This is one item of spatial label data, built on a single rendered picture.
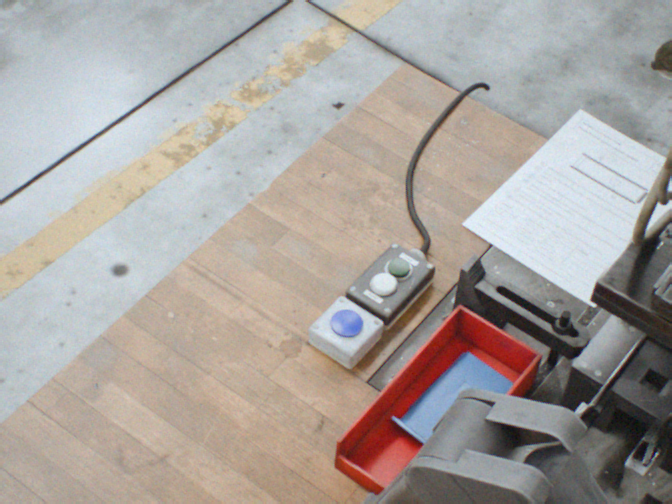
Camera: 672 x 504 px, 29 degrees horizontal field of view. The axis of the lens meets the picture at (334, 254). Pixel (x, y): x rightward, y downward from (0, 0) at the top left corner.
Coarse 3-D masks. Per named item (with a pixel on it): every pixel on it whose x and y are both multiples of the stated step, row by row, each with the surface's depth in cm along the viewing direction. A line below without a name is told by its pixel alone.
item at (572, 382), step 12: (576, 384) 153; (588, 384) 151; (660, 384) 152; (564, 396) 156; (576, 396) 154; (588, 396) 153; (576, 408) 156; (612, 408) 151; (624, 408) 150; (600, 420) 154; (612, 420) 154; (648, 420) 148; (660, 468) 153
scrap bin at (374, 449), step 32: (448, 320) 157; (480, 320) 158; (416, 352) 154; (448, 352) 161; (480, 352) 161; (512, 352) 158; (416, 384) 158; (384, 416) 155; (352, 448) 151; (384, 448) 152; (416, 448) 152; (384, 480) 149
